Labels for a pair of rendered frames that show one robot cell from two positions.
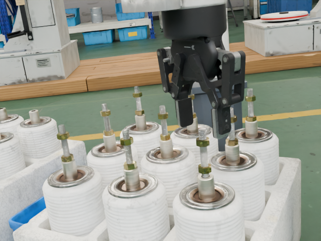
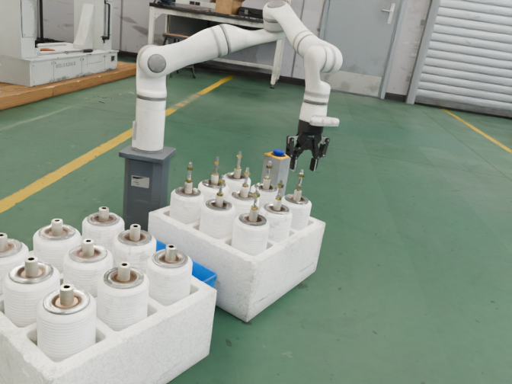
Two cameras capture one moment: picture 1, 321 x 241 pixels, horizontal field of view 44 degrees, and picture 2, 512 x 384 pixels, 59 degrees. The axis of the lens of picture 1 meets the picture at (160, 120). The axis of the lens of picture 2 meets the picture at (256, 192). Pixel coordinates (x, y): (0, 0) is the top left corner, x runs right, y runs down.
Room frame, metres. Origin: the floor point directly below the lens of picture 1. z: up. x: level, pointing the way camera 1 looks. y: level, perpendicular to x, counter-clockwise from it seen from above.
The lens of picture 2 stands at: (0.52, 1.26, 0.75)
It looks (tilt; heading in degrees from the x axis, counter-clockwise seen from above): 21 degrees down; 274
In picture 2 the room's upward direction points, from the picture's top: 8 degrees clockwise
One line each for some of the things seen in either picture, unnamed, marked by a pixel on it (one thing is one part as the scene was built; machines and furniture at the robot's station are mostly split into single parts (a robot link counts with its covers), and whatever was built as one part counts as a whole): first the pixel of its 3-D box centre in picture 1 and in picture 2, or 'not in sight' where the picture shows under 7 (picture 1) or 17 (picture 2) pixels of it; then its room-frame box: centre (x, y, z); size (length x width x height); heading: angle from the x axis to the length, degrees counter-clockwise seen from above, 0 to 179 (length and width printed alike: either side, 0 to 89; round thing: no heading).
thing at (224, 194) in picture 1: (207, 195); (296, 199); (0.48, -0.05, 0.25); 0.08 x 0.08 x 0.01
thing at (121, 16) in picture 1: (131, 10); not in sight; (5.34, 0.22, 0.36); 0.50 x 0.38 x 0.21; 0
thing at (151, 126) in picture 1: (141, 128); (187, 192); (0.80, 0.04, 0.25); 0.08 x 0.08 x 0.01
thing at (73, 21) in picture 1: (63, 17); not in sight; (5.32, 1.10, 0.36); 0.50 x 0.38 x 0.21; 1
